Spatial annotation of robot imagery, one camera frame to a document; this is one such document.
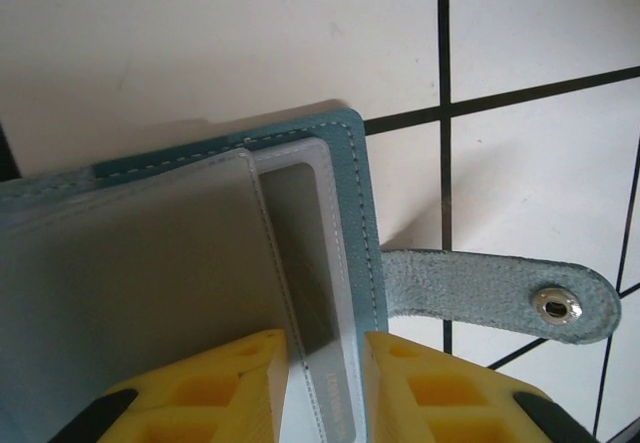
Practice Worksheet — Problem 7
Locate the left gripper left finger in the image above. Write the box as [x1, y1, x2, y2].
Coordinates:
[47, 327, 289, 443]

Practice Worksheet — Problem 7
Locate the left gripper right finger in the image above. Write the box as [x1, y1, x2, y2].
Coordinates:
[363, 331, 609, 443]

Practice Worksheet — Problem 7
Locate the teal leather card holder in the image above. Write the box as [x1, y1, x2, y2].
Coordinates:
[0, 108, 622, 443]

